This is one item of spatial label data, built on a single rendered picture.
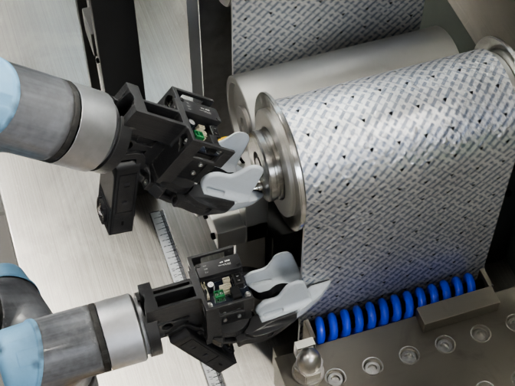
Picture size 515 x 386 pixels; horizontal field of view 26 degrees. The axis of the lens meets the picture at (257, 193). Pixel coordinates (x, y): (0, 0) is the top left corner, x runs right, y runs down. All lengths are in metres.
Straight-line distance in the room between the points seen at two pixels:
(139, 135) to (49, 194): 0.59
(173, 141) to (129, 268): 0.50
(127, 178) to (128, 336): 0.20
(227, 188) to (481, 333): 0.38
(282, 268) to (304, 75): 0.22
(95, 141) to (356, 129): 0.27
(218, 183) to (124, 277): 0.43
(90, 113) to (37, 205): 0.62
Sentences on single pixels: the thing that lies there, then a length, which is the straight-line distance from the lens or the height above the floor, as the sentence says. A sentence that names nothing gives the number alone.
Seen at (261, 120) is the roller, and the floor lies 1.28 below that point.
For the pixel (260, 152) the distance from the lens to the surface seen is 1.12.
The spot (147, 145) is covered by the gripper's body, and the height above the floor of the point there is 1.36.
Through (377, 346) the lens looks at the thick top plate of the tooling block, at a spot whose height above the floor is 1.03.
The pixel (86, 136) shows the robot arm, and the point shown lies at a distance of 0.97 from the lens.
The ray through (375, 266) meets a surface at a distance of 1.26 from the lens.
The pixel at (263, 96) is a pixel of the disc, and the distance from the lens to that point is 1.14.
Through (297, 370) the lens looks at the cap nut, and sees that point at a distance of 1.24.
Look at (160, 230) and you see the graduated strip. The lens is 1.53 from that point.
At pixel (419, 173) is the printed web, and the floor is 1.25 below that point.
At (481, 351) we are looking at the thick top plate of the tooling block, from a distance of 1.30.
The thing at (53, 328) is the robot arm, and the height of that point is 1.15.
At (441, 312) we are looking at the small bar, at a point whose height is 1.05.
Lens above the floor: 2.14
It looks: 53 degrees down
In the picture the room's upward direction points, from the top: straight up
